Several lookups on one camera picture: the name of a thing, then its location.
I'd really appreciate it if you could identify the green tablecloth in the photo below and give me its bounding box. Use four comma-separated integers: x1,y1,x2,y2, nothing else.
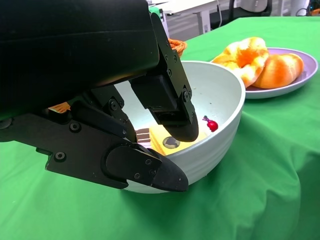
0,16,320,240

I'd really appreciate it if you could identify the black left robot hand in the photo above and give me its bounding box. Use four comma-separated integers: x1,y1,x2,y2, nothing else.
0,0,200,193

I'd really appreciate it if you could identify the orange striped bread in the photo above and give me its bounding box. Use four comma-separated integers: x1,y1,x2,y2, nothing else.
212,36,270,88
251,52,305,90

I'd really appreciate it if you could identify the chocolate and pink layered cake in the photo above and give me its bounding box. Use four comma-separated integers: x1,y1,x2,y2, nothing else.
136,127,152,144

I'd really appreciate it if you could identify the lavender plate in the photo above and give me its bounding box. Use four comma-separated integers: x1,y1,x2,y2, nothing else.
209,47,318,100

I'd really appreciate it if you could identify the orange wicker basket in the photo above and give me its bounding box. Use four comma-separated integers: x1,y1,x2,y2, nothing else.
48,38,188,113

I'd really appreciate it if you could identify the grey-green bowl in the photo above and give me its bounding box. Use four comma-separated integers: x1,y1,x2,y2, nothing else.
113,60,247,195

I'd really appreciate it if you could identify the salmon pink cake slice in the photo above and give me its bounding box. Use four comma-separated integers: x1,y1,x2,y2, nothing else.
202,115,219,133

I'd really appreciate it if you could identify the yellow cake slice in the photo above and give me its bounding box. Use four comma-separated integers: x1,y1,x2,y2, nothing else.
149,124,208,156

